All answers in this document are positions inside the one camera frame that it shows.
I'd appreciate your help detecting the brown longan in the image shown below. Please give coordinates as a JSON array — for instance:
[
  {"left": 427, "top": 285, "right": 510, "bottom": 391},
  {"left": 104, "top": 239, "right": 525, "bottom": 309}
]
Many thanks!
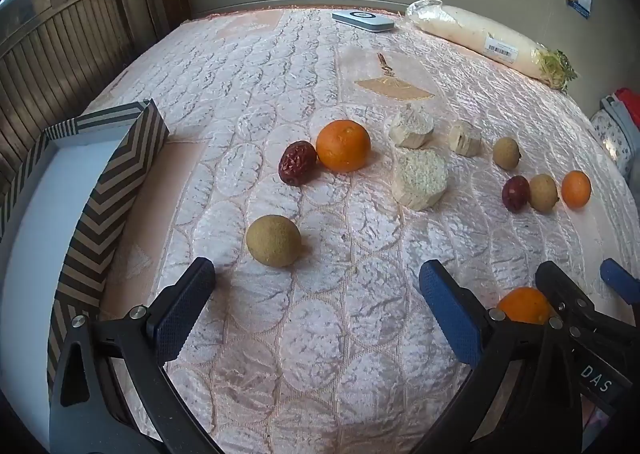
[
  {"left": 492, "top": 136, "right": 522, "bottom": 171},
  {"left": 529, "top": 174, "right": 559, "bottom": 214}
]

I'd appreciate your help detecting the dark red jujube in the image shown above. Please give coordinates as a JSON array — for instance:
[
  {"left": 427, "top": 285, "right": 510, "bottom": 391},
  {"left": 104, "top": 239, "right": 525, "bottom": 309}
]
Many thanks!
[{"left": 501, "top": 176, "right": 530, "bottom": 214}]

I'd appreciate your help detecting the large corn cob chunk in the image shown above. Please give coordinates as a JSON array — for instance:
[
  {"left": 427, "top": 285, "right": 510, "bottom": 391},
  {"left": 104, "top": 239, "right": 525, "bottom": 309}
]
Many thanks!
[{"left": 392, "top": 150, "right": 448, "bottom": 211}]

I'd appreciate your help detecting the small corn cob chunk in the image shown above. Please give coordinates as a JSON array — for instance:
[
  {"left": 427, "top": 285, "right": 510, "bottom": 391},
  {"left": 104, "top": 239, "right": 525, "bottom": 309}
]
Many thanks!
[{"left": 448, "top": 120, "right": 482, "bottom": 157}]

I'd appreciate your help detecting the corn cob chunk with tip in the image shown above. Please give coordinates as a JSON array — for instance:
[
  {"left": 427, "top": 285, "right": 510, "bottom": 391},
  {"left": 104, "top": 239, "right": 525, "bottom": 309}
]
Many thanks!
[{"left": 388, "top": 104, "right": 434, "bottom": 150}]

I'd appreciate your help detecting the large orange mandarin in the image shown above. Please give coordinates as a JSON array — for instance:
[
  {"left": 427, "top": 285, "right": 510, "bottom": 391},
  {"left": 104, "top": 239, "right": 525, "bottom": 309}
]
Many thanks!
[{"left": 316, "top": 119, "right": 371, "bottom": 174}]

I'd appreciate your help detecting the wrinkled red jujube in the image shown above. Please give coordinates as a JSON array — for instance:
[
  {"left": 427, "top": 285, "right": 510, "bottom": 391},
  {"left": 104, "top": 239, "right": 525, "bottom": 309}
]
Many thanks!
[{"left": 278, "top": 141, "right": 318, "bottom": 186}]

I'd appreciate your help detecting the floral pillow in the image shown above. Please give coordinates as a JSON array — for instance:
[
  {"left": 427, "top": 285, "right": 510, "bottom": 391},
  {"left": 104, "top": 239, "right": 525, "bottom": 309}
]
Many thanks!
[{"left": 590, "top": 102, "right": 639, "bottom": 180}]

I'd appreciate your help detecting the red cloth pile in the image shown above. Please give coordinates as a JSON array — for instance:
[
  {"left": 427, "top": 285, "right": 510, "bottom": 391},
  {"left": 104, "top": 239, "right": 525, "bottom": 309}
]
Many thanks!
[{"left": 615, "top": 88, "right": 640, "bottom": 128}]

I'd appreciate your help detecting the striped cardboard box tray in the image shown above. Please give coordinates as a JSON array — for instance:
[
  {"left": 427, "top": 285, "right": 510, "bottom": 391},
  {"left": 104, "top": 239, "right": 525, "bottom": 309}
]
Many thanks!
[{"left": 0, "top": 98, "right": 170, "bottom": 395}]

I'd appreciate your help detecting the pink quilted bed cover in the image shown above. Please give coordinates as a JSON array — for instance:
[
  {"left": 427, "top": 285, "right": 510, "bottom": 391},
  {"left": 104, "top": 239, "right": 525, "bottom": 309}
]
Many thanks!
[{"left": 92, "top": 9, "right": 639, "bottom": 453}]

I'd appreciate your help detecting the wrapped white daikon radish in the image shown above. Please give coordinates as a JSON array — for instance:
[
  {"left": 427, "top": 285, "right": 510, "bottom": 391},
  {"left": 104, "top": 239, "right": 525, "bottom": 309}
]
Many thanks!
[{"left": 406, "top": 0, "right": 577, "bottom": 92}]

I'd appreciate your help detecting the white blue flat device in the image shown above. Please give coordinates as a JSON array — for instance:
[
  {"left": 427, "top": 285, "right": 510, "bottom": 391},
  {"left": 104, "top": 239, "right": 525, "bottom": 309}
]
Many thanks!
[{"left": 331, "top": 10, "right": 395, "bottom": 32}]

